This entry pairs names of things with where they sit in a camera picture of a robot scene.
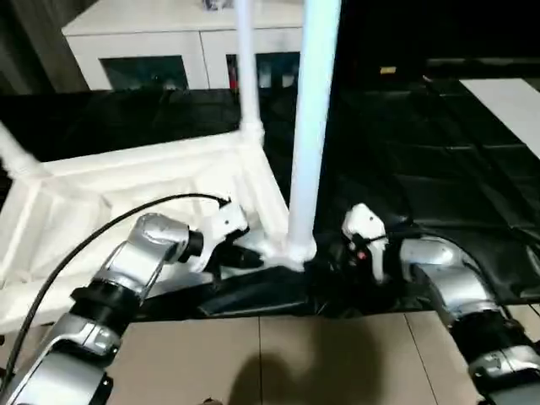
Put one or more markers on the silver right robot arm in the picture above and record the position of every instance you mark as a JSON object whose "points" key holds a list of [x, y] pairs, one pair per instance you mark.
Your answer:
{"points": [[456, 287]]}

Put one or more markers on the white plastic table leg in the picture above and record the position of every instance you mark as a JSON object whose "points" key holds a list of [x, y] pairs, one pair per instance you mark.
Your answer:
{"points": [[249, 67], [18, 156], [310, 118]]}

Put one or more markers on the white cabinet with glass doors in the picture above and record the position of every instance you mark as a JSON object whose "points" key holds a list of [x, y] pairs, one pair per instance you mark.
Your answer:
{"points": [[126, 34]]}

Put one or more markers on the white side table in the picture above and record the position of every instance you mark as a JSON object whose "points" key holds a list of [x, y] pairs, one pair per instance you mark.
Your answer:
{"points": [[510, 105]]}

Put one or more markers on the black work mat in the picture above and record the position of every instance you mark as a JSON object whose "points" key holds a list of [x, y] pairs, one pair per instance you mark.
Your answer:
{"points": [[405, 152]]}

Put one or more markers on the small yellow box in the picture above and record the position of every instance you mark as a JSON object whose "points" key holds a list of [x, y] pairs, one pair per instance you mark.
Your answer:
{"points": [[388, 71]]}

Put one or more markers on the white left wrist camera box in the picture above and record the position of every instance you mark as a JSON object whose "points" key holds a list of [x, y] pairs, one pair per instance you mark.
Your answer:
{"points": [[224, 228]]}

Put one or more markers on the white plastic table top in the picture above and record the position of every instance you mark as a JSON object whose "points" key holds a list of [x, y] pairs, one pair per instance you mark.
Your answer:
{"points": [[126, 177]]}

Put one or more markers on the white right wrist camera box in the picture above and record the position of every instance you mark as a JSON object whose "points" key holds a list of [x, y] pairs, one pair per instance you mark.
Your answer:
{"points": [[367, 232]]}

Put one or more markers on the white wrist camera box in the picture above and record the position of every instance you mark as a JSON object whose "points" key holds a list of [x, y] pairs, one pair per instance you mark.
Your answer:
{"points": [[224, 228], [367, 232]]}

